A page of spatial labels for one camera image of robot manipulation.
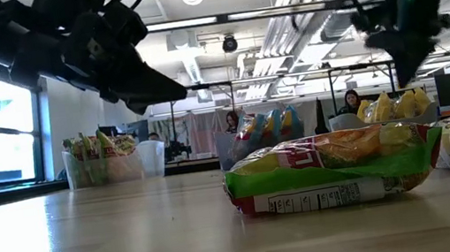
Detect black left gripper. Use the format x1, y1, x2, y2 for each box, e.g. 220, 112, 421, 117
55, 0, 191, 126

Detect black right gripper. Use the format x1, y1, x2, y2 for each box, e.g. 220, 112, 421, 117
347, 0, 450, 95

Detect clear plastic bin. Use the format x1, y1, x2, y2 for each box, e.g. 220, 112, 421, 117
61, 135, 170, 192

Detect beige plastic bin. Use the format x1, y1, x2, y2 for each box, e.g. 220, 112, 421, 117
327, 99, 441, 140

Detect smoky grey plastic bin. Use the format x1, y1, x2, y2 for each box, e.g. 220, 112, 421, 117
212, 118, 309, 173

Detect small black monitor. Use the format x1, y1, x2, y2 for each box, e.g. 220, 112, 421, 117
97, 122, 120, 140

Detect black metal rig frame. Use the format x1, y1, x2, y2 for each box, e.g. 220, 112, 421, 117
325, 58, 401, 122
165, 79, 241, 143

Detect black dome camera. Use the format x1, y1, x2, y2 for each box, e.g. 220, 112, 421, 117
219, 32, 240, 55

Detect ceiling light rail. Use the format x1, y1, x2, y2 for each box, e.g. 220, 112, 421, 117
144, 0, 407, 39

